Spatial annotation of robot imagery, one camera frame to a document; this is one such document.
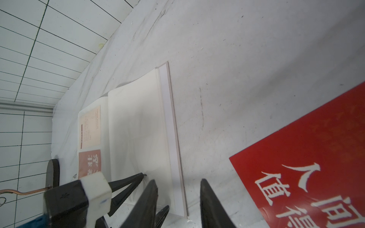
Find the white photo album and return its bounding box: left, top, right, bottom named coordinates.
left=76, top=61, right=189, bottom=219

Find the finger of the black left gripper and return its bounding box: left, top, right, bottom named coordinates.
left=155, top=205, right=170, bottom=228
left=108, top=173, right=145, bottom=217

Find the cream text photo card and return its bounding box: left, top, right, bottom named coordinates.
left=79, top=105, right=101, bottom=150

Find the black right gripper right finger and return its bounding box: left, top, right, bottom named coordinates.
left=200, top=179, right=236, bottom=228

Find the copper wire jewelry stand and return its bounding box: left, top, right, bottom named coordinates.
left=1, top=159, right=60, bottom=207

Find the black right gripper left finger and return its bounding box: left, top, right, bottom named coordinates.
left=120, top=180, right=158, bottom=228

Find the red photo card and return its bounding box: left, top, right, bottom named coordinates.
left=230, top=84, right=365, bottom=228

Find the orange photo card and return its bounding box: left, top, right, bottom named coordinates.
left=78, top=150, right=102, bottom=179

